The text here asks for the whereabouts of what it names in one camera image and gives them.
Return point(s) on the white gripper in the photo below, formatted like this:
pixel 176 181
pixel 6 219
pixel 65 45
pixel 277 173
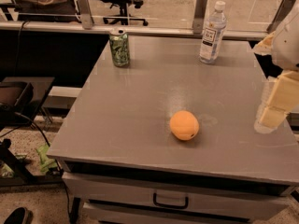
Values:
pixel 287 48

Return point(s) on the clear plastic water bottle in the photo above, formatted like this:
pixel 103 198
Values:
pixel 212 36

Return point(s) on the orange fruit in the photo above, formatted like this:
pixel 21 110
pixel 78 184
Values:
pixel 184 125

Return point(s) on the grey upper drawer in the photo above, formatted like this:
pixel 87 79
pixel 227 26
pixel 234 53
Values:
pixel 138 193

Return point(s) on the grey drawer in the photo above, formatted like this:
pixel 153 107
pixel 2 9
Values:
pixel 138 193
pixel 116 214

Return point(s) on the green soda can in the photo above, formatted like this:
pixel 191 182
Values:
pixel 119 47

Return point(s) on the grey lower drawer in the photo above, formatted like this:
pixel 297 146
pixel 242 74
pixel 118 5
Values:
pixel 116 214

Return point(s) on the seated person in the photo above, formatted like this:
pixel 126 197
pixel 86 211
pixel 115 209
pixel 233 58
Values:
pixel 47 10

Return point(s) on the green crumpled bag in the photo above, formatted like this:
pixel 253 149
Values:
pixel 45 163

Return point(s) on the black shoe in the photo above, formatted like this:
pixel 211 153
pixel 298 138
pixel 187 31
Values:
pixel 20 215

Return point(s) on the right metal bracket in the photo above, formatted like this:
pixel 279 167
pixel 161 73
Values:
pixel 283 10

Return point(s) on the metal bracket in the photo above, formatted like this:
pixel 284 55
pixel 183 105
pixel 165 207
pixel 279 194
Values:
pixel 283 10
pixel 199 16
pixel 85 14

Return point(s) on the middle metal bracket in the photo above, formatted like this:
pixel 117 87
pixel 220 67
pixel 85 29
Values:
pixel 199 16

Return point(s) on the black drawer handle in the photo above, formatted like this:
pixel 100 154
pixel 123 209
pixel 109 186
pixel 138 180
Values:
pixel 172 202

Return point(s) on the left metal bracket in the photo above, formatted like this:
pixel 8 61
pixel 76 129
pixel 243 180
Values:
pixel 85 14

